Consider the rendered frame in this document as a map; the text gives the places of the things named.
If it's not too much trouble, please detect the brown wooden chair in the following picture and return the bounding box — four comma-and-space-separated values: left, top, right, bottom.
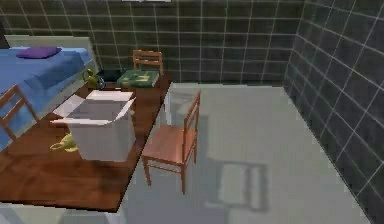
141, 90, 202, 195
132, 49, 165, 76
0, 84, 40, 142

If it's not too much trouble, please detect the green book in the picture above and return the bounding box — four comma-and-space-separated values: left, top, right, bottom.
116, 69, 160, 89

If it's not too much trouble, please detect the white open cardboard box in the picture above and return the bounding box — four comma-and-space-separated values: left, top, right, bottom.
50, 89, 137, 163

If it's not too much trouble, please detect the green plant figure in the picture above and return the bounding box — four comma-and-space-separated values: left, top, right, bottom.
82, 68, 106, 90

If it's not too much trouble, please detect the yellow-green watering can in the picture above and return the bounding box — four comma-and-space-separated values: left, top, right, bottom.
49, 132, 80, 153

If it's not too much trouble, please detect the brown wooden table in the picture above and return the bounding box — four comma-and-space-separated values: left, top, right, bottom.
0, 73, 173, 213

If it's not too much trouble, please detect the blue bed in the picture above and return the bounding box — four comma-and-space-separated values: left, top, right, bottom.
0, 34, 100, 152

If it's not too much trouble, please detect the purple pillow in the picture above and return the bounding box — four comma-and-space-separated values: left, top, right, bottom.
15, 46, 63, 60

